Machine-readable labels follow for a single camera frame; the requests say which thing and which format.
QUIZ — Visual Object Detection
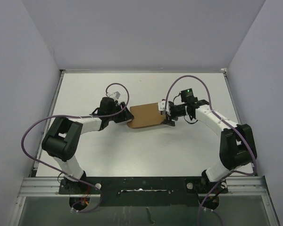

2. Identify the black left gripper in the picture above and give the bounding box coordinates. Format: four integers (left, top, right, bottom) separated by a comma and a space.
107, 102, 133, 123

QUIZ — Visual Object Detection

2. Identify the brown cardboard paper box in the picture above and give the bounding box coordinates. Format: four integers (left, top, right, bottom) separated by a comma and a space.
127, 103, 166, 129

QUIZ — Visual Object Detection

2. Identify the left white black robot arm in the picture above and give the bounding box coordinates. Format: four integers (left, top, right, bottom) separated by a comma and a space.
42, 97, 134, 194

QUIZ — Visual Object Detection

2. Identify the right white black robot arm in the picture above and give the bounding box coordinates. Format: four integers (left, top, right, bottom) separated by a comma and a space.
158, 89, 257, 193

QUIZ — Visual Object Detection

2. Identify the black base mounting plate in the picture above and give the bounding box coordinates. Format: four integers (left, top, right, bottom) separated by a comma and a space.
58, 177, 228, 210

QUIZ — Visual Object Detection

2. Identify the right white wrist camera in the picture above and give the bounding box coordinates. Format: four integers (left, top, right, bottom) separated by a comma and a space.
158, 100, 168, 115

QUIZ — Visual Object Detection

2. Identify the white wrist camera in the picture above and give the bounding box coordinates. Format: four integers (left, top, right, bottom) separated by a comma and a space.
158, 100, 168, 115
107, 91, 121, 100

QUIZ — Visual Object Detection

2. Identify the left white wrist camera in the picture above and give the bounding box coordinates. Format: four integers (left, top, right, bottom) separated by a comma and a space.
107, 91, 121, 100

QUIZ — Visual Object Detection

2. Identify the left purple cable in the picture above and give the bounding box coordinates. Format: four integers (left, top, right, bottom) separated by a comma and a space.
21, 82, 130, 214

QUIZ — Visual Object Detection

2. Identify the purple cable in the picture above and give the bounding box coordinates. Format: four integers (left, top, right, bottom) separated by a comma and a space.
165, 75, 258, 226
21, 82, 130, 214

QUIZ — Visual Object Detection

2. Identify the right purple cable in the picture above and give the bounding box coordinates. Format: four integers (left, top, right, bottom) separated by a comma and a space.
165, 75, 258, 226

